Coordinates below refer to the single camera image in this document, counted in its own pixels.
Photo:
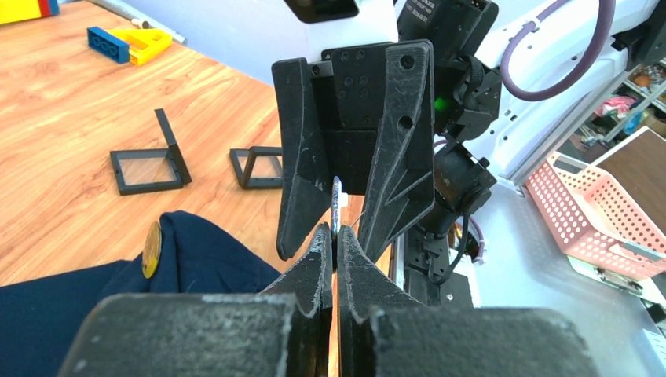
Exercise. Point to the pink perforated basket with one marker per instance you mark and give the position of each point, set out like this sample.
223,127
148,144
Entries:
594,219

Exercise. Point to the yellow blue toy wedge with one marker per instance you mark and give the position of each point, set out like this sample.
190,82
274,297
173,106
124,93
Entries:
135,46

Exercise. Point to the red blue block pair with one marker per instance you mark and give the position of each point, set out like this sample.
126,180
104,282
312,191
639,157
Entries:
48,8

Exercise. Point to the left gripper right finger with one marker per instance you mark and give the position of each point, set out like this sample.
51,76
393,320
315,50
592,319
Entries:
383,331

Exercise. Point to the black square frame stand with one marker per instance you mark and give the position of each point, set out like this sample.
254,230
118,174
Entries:
141,171

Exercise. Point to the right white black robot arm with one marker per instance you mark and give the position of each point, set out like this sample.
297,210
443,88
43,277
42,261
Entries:
487,56

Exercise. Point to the round gold brooch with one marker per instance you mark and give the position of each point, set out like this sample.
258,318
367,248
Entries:
151,252

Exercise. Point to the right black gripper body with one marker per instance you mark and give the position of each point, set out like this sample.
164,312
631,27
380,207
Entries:
350,106

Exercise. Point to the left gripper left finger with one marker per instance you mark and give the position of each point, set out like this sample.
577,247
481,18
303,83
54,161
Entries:
281,331

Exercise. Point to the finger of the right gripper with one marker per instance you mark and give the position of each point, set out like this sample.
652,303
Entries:
306,192
400,188

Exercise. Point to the navy blue garment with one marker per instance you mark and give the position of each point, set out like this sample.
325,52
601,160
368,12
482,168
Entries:
40,318

